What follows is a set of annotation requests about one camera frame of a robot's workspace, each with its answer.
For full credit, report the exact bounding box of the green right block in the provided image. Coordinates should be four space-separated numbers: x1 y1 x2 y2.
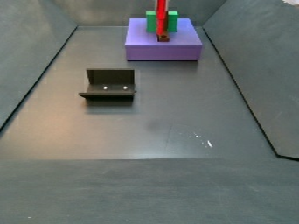
167 11 179 32

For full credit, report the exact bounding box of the purple base board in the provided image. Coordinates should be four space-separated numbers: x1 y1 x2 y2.
126 18 203 61

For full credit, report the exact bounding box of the green left block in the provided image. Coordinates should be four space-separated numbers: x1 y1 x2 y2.
146 10 156 33

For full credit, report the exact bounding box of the brown upright block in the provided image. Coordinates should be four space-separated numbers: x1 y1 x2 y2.
156 0 170 42

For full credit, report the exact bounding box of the green block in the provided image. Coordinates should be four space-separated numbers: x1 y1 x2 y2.
146 10 156 33
167 11 179 32

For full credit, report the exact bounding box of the black metal bracket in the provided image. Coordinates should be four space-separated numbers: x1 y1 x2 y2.
79 68 136 99

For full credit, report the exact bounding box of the red hexagonal peg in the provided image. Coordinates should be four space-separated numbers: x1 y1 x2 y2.
156 0 167 35

